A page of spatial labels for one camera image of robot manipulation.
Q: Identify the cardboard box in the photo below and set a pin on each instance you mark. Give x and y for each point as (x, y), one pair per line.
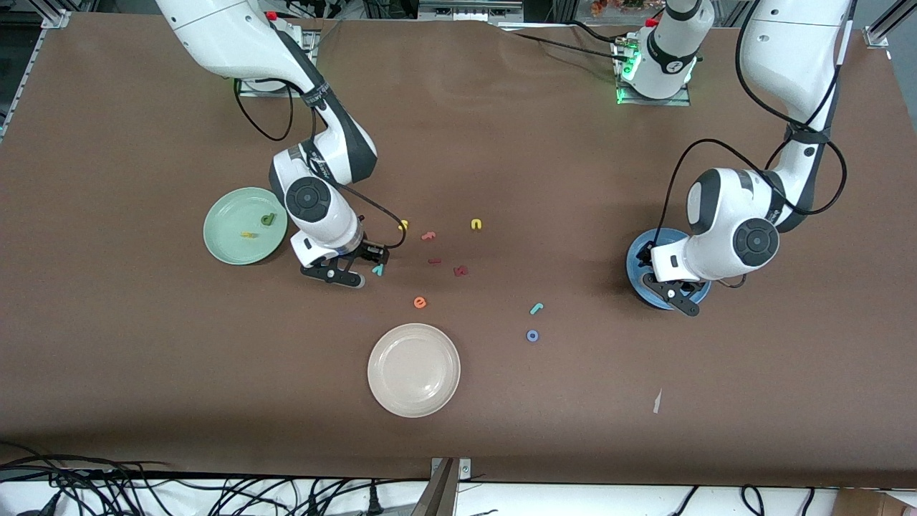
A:
(874, 503)

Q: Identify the green plate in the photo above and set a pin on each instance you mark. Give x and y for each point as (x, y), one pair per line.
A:
(236, 247)

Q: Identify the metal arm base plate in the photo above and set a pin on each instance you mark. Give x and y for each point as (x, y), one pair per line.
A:
(680, 102)
(261, 89)

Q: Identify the orange flowers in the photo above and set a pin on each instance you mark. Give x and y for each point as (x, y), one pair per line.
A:
(616, 6)

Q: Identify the beige plate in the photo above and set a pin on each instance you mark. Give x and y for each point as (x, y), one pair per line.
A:
(414, 370)

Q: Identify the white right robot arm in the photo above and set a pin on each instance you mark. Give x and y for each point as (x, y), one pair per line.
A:
(236, 36)

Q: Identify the metal table edge bracket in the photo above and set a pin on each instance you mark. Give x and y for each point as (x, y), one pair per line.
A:
(445, 487)

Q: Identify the grey metal box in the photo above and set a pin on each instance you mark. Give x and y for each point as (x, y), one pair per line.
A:
(469, 8)

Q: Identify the aluminium frame profile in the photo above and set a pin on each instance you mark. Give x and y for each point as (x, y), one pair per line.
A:
(885, 30)
(57, 14)

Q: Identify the black power plug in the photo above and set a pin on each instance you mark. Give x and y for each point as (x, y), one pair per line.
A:
(373, 499)

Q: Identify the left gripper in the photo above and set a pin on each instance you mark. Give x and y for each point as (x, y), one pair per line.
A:
(643, 254)

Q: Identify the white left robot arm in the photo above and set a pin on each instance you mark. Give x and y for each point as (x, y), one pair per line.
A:
(788, 50)

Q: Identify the grey paper scrap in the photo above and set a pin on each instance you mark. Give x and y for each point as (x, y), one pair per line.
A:
(657, 403)

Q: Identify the blue plate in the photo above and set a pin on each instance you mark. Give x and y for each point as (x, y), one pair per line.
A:
(663, 235)

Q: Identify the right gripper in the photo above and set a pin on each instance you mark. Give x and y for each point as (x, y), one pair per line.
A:
(372, 252)

